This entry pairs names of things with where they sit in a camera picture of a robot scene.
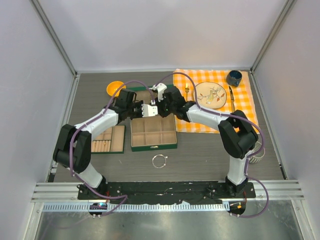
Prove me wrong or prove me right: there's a white slotted cable duct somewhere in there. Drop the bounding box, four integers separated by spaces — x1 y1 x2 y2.
42 201 230 213

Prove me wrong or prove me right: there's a grey ribbed cup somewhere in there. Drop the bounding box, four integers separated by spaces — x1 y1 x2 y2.
249 141 265 164

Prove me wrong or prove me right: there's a silver pearl bracelet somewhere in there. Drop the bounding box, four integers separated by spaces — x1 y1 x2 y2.
151 154 168 169

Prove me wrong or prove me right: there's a green jewelry tray insert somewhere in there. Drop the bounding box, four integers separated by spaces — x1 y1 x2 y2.
91 125 126 155

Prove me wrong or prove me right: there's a gold fork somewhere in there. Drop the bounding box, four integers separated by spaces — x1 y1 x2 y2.
184 83 190 101

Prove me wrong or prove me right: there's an aluminium frame rail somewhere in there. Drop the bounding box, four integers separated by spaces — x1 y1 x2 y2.
31 180 304 205

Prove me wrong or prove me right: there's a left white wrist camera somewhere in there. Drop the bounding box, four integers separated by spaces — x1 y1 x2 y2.
141 103 158 118

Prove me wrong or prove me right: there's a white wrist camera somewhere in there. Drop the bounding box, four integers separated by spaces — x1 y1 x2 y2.
151 83 167 102
141 103 158 118

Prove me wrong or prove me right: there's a gold knife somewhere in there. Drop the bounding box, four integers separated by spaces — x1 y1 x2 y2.
228 86 236 113

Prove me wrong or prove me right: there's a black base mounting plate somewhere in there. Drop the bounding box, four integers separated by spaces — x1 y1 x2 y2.
77 180 256 206

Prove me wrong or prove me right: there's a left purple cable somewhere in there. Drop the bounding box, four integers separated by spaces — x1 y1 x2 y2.
69 79 157 216

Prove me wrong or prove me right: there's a dark blue mug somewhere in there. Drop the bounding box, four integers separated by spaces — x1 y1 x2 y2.
226 70 243 87

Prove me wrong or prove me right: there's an orange plastic bowl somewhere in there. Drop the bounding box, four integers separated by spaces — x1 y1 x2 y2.
106 80 124 97

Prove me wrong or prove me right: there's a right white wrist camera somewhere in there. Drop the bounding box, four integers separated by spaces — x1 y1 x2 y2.
151 83 167 102

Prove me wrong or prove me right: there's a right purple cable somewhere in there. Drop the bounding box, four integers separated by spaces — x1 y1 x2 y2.
153 72 270 219

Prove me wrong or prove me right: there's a green jewelry box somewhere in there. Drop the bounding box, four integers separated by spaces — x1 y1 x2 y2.
128 84 178 153

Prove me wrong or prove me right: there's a beige bird pattern plate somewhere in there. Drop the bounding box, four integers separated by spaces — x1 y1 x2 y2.
193 82 227 110

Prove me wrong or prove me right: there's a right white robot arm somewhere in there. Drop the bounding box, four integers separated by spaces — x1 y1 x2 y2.
152 83 258 198

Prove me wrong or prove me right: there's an orange white checkered cloth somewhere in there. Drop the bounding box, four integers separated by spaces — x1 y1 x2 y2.
173 69 258 134

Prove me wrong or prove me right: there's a purple cable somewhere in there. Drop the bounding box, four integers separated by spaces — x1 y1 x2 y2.
69 79 157 216
153 72 270 219

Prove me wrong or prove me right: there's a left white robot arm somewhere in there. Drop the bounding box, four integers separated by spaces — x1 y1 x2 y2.
53 88 143 200

